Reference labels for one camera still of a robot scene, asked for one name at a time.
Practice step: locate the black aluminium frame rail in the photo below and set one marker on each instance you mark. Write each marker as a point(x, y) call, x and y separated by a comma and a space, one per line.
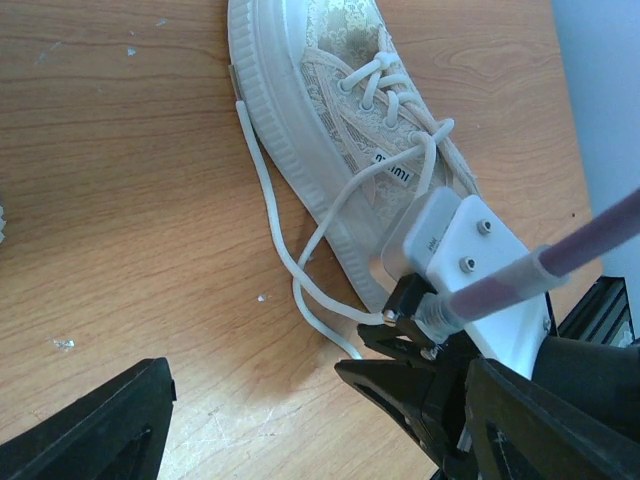
point(602, 316)

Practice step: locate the white lace sneaker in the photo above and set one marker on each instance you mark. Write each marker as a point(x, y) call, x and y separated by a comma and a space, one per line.
point(341, 140)
point(2, 224)

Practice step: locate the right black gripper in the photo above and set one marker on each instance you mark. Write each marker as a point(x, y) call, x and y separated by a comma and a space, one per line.
point(429, 403)

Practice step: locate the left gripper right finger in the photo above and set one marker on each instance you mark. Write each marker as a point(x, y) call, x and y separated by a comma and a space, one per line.
point(520, 430)

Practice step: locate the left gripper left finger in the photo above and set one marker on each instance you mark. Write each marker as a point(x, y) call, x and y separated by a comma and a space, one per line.
point(117, 431)

